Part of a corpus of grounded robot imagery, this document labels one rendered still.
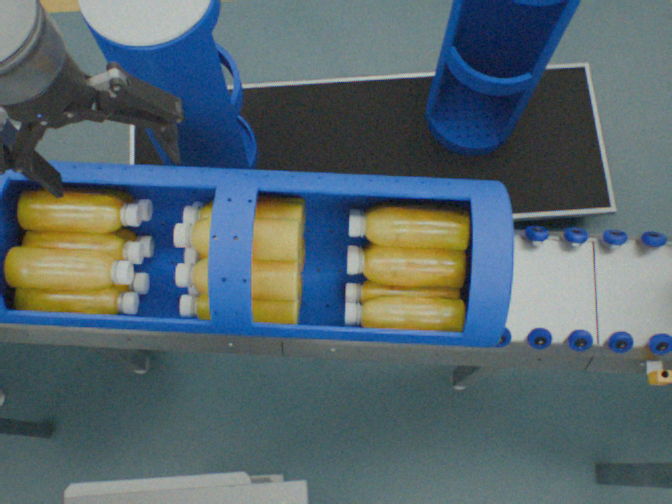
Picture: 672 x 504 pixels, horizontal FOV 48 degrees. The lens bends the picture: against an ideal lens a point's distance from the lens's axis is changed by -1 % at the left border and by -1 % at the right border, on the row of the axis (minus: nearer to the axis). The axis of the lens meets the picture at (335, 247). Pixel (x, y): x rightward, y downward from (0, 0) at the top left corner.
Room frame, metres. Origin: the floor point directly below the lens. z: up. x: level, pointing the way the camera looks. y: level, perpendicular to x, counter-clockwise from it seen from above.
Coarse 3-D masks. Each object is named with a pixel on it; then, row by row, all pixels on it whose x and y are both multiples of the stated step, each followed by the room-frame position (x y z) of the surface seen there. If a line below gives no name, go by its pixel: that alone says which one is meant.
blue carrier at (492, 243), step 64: (0, 192) 0.42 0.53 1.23; (128, 192) 0.49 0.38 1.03; (192, 192) 0.49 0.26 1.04; (256, 192) 0.42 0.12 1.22; (320, 192) 0.43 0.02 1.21; (384, 192) 0.42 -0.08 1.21; (448, 192) 0.43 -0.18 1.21; (0, 256) 0.35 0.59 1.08; (320, 256) 0.39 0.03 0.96; (512, 256) 0.31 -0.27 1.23; (0, 320) 0.24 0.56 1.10; (64, 320) 0.23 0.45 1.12; (128, 320) 0.23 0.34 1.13; (192, 320) 0.23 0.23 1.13; (320, 320) 0.26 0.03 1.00
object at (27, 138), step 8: (48, 120) 0.30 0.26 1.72; (24, 128) 0.31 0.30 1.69; (32, 128) 0.30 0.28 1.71; (40, 128) 0.30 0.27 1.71; (24, 136) 0.31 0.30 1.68; (32, 136) 0.30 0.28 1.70; (40, 136) 0.30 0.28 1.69; (16, 144) 0.31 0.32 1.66; (24, 144) 0.30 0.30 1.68; (32, 144) 0.30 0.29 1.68; (16, 152) 0.30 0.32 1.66; (24, 152) 0.30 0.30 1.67; (32, 152) 0.30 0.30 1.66; (16, 160) 0.29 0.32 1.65; (24, 160) 0.29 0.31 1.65; (16, 168) 0.29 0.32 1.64; (24, 168) 0.29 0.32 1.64
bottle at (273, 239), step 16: (192, 224) 0.39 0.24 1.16; (208, 224) 0.38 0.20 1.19; (256, 224) 0.38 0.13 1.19; (272, 224) 0.38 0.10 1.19; (288, 224) 0.38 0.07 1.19; (192, 240) 0.36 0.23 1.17; (208, 240) 0.35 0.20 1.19; (256, 240) 0.35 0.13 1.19; (272, 240) 0.35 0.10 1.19; (288, 240) 0.35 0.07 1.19; (256, 256) 0.33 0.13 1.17; (272, 256) 0.33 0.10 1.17; (288, 256) 0.33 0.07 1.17
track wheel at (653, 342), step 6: (654, 336) 0.23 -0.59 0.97; (660, 336) 0.23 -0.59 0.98; (666, 336) 0.23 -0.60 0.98; (654, 342) 0.22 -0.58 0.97; (660, 342) 0.22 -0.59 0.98; (666, 342) 0.22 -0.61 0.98; (654, 348) 0.21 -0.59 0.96; (660, 348) 0.21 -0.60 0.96; (666, 348) 0.21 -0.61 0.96; (660, 354) 0.20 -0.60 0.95
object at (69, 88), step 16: (64, 64) 0.33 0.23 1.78; (64, 80) 0.32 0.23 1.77; (80, 80) 0.33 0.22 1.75; (48, 96) 0.30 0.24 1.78; (64, 96) 0.31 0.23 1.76; (80, 96) 0.32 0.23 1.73; (16, 112) 0.29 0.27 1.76; (32, 112) 0.29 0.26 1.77; (48, 112) 0.29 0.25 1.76; (48, 128) 0.31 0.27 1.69
